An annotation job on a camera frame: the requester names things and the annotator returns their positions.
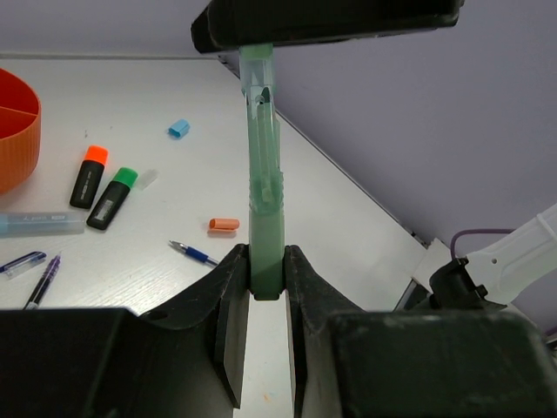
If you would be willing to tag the purple gel pen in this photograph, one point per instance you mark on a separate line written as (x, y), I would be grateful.
(43, 284)

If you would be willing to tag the blue pen cap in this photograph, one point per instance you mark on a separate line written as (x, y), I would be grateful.
(22, 264)

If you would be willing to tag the orange round divided organizer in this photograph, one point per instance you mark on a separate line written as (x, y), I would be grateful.
(20, 131)

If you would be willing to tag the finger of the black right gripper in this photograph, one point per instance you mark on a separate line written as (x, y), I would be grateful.
(228, 25)

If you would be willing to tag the black highlighter green cap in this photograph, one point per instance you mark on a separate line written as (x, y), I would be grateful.
(112, 198)

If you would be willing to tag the clear plastic pen cap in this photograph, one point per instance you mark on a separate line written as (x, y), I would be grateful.
(145, 179)

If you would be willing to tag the black highlighter orange cap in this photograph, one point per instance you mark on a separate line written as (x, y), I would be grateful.
(89, 177)

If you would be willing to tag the light blue highlighter cap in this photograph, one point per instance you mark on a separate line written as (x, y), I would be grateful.
(179, 129)

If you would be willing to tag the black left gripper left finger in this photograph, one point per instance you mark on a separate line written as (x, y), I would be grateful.
(184, 358)

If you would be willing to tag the blue ballpoint pen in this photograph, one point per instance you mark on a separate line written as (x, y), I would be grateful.
(193, 253)

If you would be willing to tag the green translucent highlighter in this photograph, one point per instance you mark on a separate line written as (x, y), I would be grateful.
(266, 180)

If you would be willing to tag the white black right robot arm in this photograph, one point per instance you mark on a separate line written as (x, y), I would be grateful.
(497, 273)

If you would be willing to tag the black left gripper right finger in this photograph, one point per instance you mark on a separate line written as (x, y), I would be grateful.
(421, 362)

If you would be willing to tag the blue translucent highlighter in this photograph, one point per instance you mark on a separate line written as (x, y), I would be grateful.
(33, 224)

